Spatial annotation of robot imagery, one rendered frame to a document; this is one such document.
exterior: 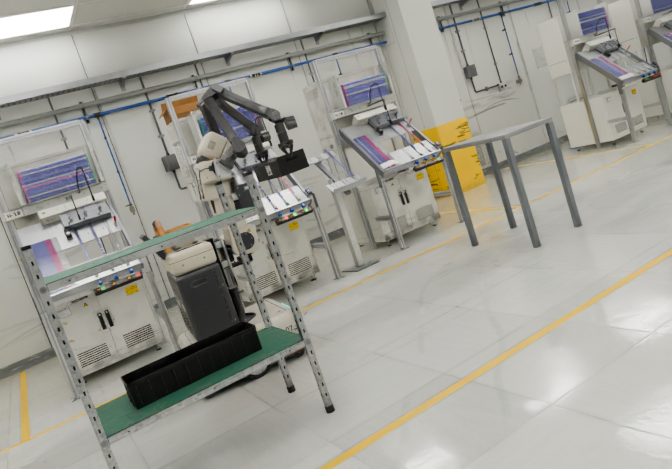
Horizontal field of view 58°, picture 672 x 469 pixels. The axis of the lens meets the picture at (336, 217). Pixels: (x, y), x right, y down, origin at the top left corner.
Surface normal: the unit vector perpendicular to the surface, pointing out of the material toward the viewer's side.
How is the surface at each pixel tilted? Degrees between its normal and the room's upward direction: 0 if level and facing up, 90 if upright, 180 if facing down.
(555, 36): 90
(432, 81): 90
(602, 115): 90
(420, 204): 90
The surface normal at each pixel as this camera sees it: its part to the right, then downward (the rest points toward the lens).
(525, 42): 0.47, -0.05
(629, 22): -0.82, 0.33
